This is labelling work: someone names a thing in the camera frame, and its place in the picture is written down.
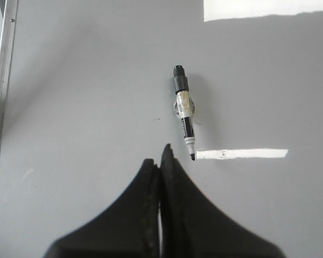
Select white whiteboard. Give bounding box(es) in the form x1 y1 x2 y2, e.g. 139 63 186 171
0 1 323 257

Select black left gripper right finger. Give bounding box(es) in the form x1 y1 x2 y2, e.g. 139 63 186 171
160 144 285 257

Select black whiteboard marker with tape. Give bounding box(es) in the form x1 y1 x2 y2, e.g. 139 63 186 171
173 65 195 161

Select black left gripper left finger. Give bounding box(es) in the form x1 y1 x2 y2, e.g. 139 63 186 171
44 159 160 257

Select aluminium whiteboard frame rail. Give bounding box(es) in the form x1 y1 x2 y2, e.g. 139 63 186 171
0 0 19 232

